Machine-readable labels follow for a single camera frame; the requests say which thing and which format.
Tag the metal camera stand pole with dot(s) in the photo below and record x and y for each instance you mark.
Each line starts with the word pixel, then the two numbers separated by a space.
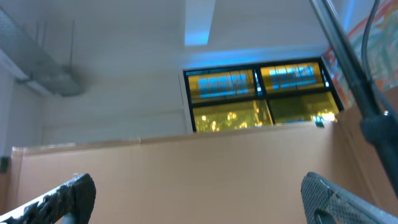
pixel 379 123

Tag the cardboard partition wall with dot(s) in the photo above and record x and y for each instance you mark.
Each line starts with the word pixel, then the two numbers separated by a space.
pixel 245 176

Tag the black framed window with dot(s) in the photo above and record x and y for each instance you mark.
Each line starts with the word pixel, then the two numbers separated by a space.
pixel 260 94

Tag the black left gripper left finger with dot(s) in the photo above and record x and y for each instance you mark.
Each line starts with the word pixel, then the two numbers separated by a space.
pixel 71 202

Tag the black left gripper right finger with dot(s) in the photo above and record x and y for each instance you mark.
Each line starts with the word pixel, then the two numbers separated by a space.
pixel 326 202

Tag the colourful wall poster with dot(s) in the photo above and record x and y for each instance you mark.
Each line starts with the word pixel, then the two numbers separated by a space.
pixel 382 44

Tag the grey ceiling duct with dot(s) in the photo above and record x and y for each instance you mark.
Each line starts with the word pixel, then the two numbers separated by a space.
pixel 30 64

